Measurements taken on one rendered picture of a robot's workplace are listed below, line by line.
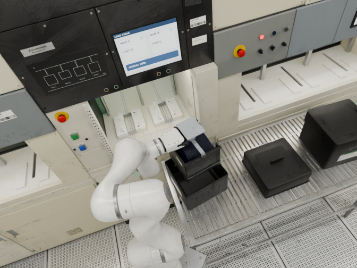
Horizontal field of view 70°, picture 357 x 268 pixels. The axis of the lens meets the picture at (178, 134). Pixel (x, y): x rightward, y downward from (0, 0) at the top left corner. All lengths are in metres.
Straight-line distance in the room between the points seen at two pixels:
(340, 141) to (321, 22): 0.65
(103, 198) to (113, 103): 1.43
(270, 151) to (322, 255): 1.03
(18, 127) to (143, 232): 0.85
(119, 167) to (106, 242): 1.74
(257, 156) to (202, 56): 0.70
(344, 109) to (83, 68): 1.46
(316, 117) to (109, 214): 1.32
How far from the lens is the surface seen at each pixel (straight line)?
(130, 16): 1.16
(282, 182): 1.57
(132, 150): 0.79
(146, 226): 0.84
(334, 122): 1.72
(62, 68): 1.25
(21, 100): 1.35
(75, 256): 2.55
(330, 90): 2.17
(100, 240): 2.50
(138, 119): 1.87
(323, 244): 2.43
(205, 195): 1.51
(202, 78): 1.36
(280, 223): 2.41
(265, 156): 1.65
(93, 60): 1.23
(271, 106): 1.93
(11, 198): 1.96
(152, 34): 1.21
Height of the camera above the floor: 2.19
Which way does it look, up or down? 49 degrees down
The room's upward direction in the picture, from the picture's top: 11 degrees counter-clockwise
